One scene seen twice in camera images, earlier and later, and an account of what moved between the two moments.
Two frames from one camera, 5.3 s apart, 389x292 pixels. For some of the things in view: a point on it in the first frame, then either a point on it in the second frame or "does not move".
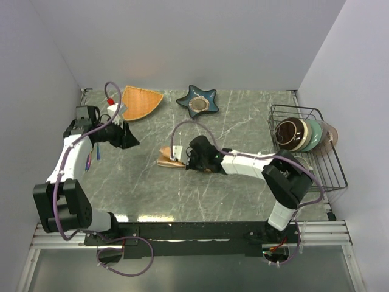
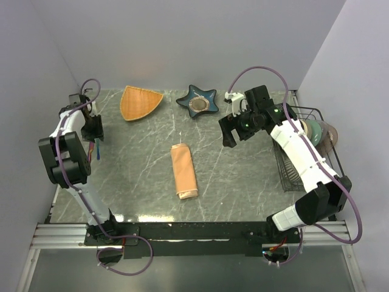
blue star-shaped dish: x=197 y=101 does not move
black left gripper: x=124 y=138 to x=96 y=133
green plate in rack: x=316 y=135 does not move
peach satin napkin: x=165 y=159 to x=185 y=177
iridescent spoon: x=98 y=152 does not move
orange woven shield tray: x=140 y=102 does not move
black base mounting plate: x=192 y=239 does not move
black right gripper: x=190 y=165 to x=229 y=123
